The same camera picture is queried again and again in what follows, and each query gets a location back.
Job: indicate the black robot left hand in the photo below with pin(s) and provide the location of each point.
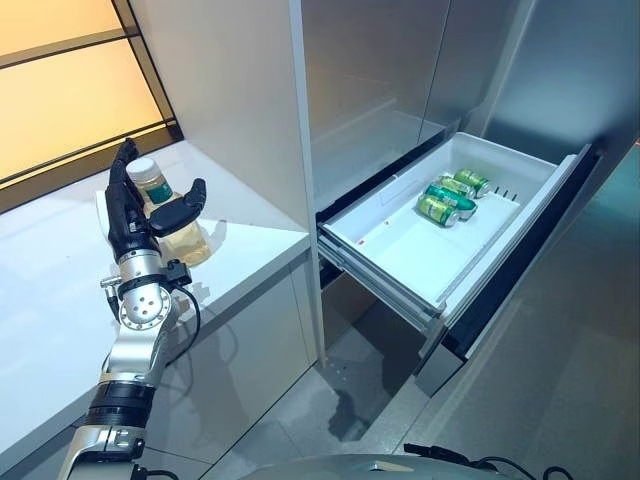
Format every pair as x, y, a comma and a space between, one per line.
125, 225

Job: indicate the clear tea bottle white cap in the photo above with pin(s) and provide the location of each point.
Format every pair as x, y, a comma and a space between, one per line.
187, 245

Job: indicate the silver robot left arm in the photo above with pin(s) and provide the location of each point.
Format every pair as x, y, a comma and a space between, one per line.
142, 305

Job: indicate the white fridge drawer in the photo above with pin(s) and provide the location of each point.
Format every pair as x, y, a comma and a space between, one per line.
400, 240

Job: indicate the stainless steel fridge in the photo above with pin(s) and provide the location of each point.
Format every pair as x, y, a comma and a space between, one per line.
375, 75

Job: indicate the white counter cabinet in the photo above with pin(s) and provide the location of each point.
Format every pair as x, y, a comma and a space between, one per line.
60, 300

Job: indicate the tall white cabinet panel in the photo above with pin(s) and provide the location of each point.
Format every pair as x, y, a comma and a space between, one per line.
225, 100

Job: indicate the light green soda can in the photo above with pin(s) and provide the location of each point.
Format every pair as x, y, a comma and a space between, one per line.
435, 209

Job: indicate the dark green soda can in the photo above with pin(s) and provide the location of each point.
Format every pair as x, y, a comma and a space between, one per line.
450, 196

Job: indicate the orange glass window wall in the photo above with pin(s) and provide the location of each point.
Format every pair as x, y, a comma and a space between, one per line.
60, 100

